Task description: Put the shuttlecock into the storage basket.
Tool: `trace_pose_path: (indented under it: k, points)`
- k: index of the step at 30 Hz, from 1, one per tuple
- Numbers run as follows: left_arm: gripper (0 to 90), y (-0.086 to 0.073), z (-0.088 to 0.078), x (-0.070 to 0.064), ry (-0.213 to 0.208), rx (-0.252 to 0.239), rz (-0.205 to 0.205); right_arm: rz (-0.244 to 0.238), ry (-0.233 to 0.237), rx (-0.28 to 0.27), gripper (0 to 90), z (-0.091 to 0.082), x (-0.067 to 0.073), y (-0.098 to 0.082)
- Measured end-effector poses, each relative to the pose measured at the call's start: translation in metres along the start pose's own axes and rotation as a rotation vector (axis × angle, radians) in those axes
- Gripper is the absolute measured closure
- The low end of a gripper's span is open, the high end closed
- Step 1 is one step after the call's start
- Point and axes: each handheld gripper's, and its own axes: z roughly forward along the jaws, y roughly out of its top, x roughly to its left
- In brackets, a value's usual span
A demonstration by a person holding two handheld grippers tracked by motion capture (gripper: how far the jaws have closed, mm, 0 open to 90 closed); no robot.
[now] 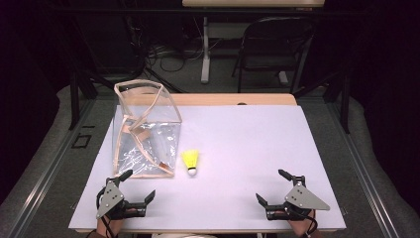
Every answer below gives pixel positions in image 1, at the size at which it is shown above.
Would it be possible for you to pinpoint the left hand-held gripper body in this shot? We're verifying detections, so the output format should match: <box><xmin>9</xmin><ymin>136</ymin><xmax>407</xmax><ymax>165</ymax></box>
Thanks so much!
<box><xmin>95</xmin><ymin>178</ymin><xmax>147</xmax><ymax>221</ymax></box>

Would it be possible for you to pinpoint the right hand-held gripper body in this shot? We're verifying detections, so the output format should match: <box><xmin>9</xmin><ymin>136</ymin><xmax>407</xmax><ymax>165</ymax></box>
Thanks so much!
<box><xmin>265</xmin><ymin>176</ymin><xmax>331</xmax><ymax>221</ymax></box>

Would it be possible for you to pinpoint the clear plastic tote bag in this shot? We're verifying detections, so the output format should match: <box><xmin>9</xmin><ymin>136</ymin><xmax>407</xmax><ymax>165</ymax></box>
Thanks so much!
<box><xmin>112</xmin><ymin>78</ymin><xmax>183</xmax><ymax>179</ymax></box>

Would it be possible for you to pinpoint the yellow shuttlecock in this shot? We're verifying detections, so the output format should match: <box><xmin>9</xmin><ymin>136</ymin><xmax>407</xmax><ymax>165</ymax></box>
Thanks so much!
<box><xmin>180</xmin><ymin>149</ymin><xmax>200</xmax><ymax>177</ymax></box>

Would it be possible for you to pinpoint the person's right hand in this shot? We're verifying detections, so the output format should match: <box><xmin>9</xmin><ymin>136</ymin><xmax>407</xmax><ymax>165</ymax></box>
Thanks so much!
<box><xmin>286</xmin><ymin>209</ymin><xmax>319</xmax><ymax>238</ymax></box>

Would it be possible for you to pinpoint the person's left hand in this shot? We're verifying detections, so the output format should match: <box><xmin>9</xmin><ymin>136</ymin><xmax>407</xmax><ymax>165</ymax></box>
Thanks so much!
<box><xmin>96</xmin><ymin>216</ymin><xmax>126</xmax><ymax>238</ymax></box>

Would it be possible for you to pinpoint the white table board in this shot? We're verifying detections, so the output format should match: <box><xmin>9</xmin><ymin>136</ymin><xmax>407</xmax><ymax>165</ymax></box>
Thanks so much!
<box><xmin>68</xmin><ymin>104</ymin><xmax>347</xmax><ymax>233</ymax></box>

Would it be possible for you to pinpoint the wooden table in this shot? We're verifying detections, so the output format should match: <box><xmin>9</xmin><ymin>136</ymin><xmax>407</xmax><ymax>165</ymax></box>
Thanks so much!
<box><xmin>113</xmin><ymin>92</ymin><xmax>298</xmax><ymax>107</ymax></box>

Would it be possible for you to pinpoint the black folding chair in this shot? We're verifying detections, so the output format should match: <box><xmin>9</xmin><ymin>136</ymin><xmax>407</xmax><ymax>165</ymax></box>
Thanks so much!
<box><xmin>231</xmin><ymin>16</ymin><xmax>316</xmax><ymax>95</ymax></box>

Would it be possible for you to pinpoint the desk with white legs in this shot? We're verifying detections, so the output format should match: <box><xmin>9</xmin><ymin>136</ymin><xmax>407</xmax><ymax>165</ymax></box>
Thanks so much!
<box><xmin>181</xmin><ymin>0</ymin><xmax>326</xmax><ymax>85</ymax></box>

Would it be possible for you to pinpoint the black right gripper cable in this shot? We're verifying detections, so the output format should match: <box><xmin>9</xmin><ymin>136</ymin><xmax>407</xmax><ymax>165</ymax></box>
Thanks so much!
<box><xmin>290</xmin><ymin>206</ymin><xmax>319</xmax><ymax>238</ymax></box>

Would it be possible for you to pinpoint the black metal post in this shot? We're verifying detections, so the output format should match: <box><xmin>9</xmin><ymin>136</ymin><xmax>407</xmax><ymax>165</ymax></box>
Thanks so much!
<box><xmin>67</xmin><ymin>69</ymin><xmax>81</xmax><ymax>131</ymax></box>

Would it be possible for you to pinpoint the bundle of floor cables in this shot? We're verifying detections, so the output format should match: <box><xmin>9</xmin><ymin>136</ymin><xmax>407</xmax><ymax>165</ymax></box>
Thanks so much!
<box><xmin>144</xmin><ymin>38</ymin><xmax>226</xmax><ymax>73</ymax></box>

